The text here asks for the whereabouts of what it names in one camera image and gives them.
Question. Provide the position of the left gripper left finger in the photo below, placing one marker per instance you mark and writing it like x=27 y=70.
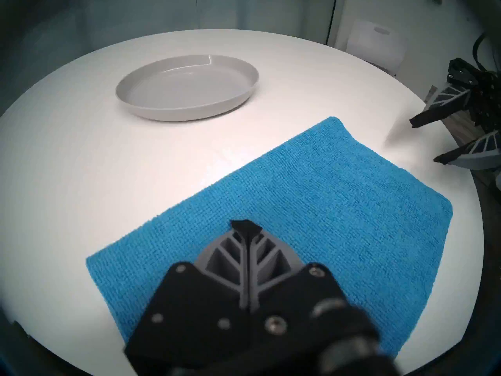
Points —
x=195 y=312

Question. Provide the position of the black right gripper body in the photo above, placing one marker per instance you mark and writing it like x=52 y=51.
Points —
x=487 y=101

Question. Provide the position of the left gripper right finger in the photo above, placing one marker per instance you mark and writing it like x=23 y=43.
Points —
x=289 y=308

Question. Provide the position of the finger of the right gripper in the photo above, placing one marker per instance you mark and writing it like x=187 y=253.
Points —
x=477 y=156
x=450 y=101

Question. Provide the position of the blue cloth napkin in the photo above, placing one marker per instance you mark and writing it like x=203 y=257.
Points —
x=332 y=206

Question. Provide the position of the grey round plate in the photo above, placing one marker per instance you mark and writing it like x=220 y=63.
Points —
x=188 y=89

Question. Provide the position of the white plastic chair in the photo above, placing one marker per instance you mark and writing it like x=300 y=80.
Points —
x=375 y=46

